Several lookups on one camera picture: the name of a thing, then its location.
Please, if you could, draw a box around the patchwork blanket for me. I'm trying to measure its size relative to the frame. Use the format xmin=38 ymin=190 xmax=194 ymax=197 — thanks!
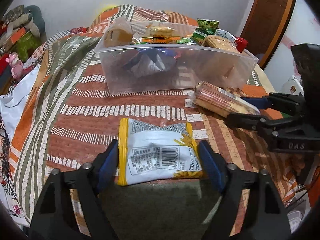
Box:
xmin=0 ymin=4 xmax=310 ymax=240

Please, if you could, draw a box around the clear plastic container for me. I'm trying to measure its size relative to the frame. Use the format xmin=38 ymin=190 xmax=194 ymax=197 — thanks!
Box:
xmin=95 ymin=21 xmax=259 ymax=96

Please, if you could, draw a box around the biscuit roll packet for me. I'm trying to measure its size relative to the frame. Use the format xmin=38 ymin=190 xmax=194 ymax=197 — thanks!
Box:
xmin=194 ymin=81 xmax=260 ymax=118

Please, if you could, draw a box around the yellow cookie pack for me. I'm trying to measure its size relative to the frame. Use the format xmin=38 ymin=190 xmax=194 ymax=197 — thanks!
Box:
xmin=147 ymin=22 xmax=175 ymax=38

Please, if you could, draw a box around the red snack packet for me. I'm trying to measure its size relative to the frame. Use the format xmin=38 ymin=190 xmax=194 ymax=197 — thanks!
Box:
xmin=235 ymin=37 xmax=248 ymax=53

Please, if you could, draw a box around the yellow white snack packet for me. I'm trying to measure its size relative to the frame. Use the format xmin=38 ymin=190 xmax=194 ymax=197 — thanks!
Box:
xmin=117 ymin=117 xmax=204 ymax=187

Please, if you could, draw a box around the pink plush toy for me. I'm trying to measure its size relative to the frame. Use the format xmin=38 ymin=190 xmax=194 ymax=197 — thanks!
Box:
xmin=9 ymin=52 xmax=24 ymax=79

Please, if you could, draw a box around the clear bread bag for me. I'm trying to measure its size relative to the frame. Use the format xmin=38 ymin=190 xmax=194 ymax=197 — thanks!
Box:
xmin=104 ymin=16 xmax=134 ymax=47

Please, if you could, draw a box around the white cloth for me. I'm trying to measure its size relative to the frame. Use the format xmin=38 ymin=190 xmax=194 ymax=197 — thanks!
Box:
xmin=0 ymin=65 xmax=42 ymax=142

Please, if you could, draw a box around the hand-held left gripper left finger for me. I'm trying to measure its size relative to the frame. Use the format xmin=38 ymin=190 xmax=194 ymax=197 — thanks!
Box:
xmin=29 ymin=139 xmax=120 ymax=240

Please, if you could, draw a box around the wooden door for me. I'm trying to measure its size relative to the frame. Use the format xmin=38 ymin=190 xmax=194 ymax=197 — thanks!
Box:
xmin=240 ymin=0 xmax=298 ymax=68

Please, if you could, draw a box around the orange box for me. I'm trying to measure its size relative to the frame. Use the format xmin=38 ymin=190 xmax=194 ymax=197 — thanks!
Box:
xmin=0 ymin=27 xmax=27 ymax=53

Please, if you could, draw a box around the blue white snack packet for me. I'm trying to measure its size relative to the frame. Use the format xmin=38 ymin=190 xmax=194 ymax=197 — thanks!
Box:
xmin=122 ymin=49 xmax=175 ymax=78

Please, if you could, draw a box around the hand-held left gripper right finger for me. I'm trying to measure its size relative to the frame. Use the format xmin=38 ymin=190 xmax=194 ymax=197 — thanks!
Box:
xmin=197 ymin=139 xmax=293 ymax=240

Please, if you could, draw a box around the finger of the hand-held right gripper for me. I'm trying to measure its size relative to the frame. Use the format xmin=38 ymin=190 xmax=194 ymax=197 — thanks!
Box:
xmin=224 ymin=112 xmax=283 ymax=141
xmin=240 ymin=92 xmax=305 ymax=116

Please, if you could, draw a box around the pile of clothes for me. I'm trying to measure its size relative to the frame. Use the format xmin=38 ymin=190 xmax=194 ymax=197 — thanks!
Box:
xmin=0 ymin=4 xmax=47 ymax=55

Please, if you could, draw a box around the green box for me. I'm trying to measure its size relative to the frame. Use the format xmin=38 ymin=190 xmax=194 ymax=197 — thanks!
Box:
xmin=11 ymin=31 xmax=42 ymax=62

